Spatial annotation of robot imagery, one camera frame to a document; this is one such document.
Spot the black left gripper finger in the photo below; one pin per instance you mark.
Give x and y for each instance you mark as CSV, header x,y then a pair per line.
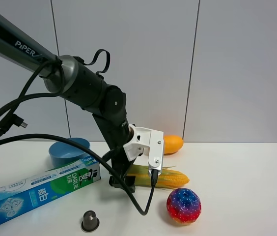
x,y
130,182

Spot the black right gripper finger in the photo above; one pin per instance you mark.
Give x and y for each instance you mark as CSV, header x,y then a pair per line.
x,y
113,182

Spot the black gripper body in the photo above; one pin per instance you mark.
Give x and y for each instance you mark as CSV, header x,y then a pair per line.
x,y
115,136

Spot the corn cob with husk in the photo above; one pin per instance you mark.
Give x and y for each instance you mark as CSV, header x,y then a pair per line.
x,y
168,179

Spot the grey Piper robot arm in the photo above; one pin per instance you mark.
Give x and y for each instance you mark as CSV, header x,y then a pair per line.
x,y
70,78

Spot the grey coffee capsule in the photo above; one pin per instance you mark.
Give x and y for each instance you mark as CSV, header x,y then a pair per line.
x,y
90,221

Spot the yellow mango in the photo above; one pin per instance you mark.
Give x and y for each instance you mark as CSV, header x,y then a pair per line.
x,y
173,144

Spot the blue plastic bowl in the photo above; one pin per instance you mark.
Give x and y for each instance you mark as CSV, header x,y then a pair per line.
x,y
62,154

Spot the red blue spotted ball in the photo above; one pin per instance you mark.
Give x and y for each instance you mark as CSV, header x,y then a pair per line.
x,y
183,206

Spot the Darlie toothpaste box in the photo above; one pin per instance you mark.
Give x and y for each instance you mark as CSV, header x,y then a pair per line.
x,y
30,193

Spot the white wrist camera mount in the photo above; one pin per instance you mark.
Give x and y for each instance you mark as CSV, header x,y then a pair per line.
x,y
148,143

